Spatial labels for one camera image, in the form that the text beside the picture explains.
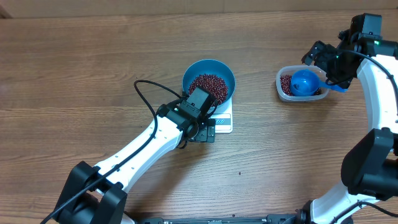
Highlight blue plastic measuring scoop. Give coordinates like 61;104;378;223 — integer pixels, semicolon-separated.
290;70;346;96

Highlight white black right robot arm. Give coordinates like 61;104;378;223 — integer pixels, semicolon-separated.
289;13;397;224

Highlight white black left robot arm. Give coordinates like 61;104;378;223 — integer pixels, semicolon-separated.
51;87;216;224

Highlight white kitchen scale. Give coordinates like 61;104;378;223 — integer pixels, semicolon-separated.
211;98;233;134

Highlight red beans in bowl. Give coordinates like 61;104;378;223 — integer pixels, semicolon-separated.
188;74;229;104

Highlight blue metal bowl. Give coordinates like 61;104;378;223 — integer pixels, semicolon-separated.
182;59;236;114

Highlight clear plastic container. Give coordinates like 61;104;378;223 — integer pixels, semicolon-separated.
275;65;330;103

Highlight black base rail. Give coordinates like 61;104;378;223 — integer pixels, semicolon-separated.
134;214;310;224

